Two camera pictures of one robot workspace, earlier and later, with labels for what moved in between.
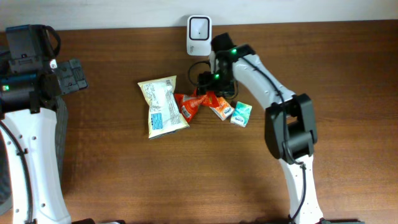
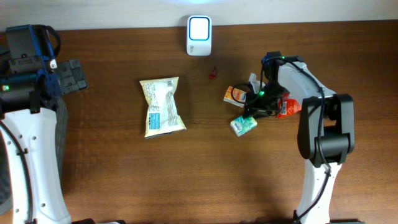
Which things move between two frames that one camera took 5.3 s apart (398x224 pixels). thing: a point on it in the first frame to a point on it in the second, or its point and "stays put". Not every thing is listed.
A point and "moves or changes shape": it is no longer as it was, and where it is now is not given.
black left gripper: x=76 y=59 stays put
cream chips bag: x=165 y=116 stays put
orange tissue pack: x=224 y=110 to x=238 y=94
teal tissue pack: x=241 y=114 moves or changes shape
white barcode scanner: x=199 y=35 stays put
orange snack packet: x=189 y=102 moves or changes shape
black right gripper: x=205 y=84 to x=253 y=109
